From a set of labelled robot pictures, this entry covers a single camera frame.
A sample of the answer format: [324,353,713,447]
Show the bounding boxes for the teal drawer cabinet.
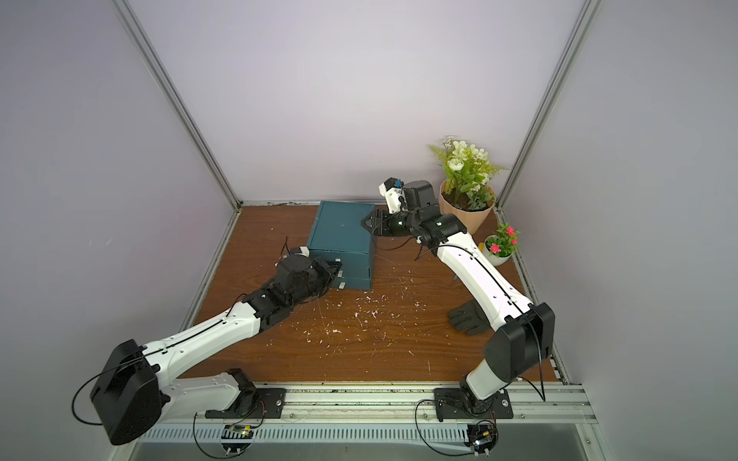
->
[307,201,376,291]

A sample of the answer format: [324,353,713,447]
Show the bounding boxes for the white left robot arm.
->
[90,255,341,446]

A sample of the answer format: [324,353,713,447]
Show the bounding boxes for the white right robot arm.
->
[363,178,555,412]

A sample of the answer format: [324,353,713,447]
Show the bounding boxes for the beige ribbed flower pot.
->
[438,182,495,234]

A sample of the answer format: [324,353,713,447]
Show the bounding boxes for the green plant white flowers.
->
[429,136,507,211]

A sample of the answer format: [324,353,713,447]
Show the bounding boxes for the small white pot pink flowers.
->
[482,223,519,266]

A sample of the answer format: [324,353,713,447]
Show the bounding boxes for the black green work glove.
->
[448,300,491,336]

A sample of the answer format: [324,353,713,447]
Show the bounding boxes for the left small circuit board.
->
[220,424,256,457]

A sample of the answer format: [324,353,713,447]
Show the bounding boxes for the small circuit board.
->
[467,420,500,457]
[220,424,256,457]

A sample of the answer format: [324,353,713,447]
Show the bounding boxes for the right small circuit board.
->
[467,420,500,457]

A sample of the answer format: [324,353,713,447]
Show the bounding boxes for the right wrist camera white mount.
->
[379,178,404,214]

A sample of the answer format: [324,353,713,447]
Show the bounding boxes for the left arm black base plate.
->
[205,387,286,419]

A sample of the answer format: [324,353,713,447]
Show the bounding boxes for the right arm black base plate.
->
[434,387,514,422]

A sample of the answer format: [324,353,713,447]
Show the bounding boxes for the aluminium corner post left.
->
[111,0,242,211]

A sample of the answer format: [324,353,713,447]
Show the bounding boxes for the aluminium corner post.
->
[111,0,242,211]
[495,0,602,213]

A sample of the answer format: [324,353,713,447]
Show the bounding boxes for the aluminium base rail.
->
[167,380,597,425]

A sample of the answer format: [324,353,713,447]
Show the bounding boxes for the aluminium corner post right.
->
[495,0,602,213]

